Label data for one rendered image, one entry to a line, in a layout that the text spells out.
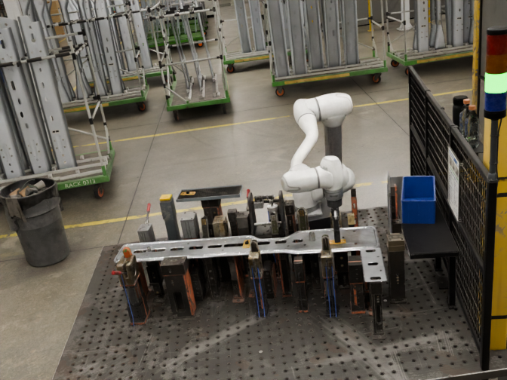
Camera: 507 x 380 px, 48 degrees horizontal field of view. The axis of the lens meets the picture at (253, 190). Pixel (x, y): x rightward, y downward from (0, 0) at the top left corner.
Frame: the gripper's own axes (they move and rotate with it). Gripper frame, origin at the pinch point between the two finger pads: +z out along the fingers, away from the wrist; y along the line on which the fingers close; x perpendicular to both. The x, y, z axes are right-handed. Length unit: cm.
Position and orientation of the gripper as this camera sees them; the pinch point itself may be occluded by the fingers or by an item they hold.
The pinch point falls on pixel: (336, 234)
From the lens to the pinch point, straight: 284.5
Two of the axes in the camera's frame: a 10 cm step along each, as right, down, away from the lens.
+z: 1.3, 9.1, 4.0
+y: -1.0, 4.1, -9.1
